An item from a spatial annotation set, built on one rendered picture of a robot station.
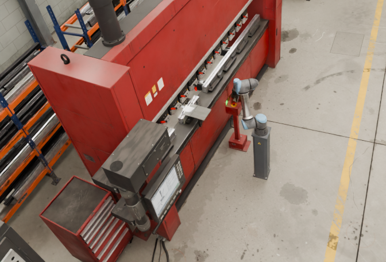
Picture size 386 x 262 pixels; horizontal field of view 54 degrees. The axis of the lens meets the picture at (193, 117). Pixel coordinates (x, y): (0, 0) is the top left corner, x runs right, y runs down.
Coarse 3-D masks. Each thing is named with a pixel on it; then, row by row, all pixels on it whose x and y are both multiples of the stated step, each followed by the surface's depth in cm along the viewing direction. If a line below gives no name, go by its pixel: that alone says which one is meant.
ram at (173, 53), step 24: (192, 0) 368; (216, 0) 411; (240, 0) 468; (168, 24) 342; (192, 24) 380; (216, 24) 427; (144, 48) 320; (168, 48) 353; (192, 48) 394; (144, 72) 329; (168, 72) 364; (144, 96) 339; (168, 96) 376
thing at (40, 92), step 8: (40, 88) 472; (32, 96) 463; (40, 96) 456; (24, 104) 454; (32, 104) 447; (40, 104) 453; (16, 112) 446; (24, 112) 438; (32, 112) 444; (8, 120) 437; (24, 120) 436; (0, 128) 429; (8, 128) 423; (16, 128) 427; (0, 136) 415; (8, 136) 419; (0, 144) 411
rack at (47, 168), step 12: (36, 36) 481; (36, 84) 437; (0, 96) 395; (24, 96) 424; (12, 108) 412; (0, 120) 401; (12, 120) 418; (36, 120) 448; (24, 132) 434; (12, 144) 422; (0, 156) 410; (48, 168) 482; (12, 180) 432; (36, 180) 467; (0, 192) 420; (24, 192) 456
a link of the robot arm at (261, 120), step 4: (256, 116) 400; (260, 116) 400; (264, 116) 400; (256, 120) 399; (260, 120) 396; (264, 120) 397; (256, 124) 399; (260, 124) 399; (264, 124) 401; (260, 128) 404
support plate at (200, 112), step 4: (192, 104) 428; (196, 108) 423; (200, 108) 422; (204, 108) 421; (184, 112) 421; (196, 112) 418; (200, 112) 417; (204, 112) 417; (208, 112) 416; (192, 116) 415; (196, 116) 414; (200, 116) 413; (204, 116) 412
